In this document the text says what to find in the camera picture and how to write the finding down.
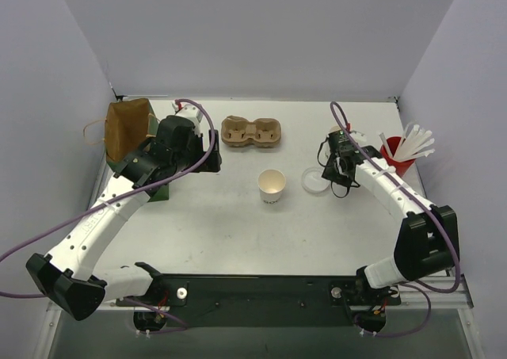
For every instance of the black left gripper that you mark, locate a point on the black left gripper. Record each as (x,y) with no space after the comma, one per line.
(214,151)

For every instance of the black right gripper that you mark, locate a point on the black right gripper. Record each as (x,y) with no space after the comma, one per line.
(334,175)

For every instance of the white paper cup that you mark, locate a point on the white paper cup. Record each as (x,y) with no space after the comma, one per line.
(271,184)

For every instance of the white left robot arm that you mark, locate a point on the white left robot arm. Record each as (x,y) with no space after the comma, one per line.
(66,275)

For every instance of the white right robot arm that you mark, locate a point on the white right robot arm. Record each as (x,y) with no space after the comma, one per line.
(427,240)

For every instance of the translucent plastic lid on table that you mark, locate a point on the translucent plastic lid on table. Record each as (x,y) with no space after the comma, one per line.
(313,182)

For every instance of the red cup with straws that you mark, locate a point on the red cup with straws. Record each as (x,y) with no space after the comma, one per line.
(402,151)

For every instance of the brown cardboard cup carrier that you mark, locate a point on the brown cardboard cup carrier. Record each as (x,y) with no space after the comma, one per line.
(237,131)

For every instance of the green paper bag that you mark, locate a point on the green paper bag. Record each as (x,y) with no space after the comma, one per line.
(127,124)

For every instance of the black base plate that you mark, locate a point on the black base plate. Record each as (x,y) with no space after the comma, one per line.
(252,314)

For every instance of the aluminium rail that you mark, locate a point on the aluminium rail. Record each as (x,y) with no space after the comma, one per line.
(435,291)

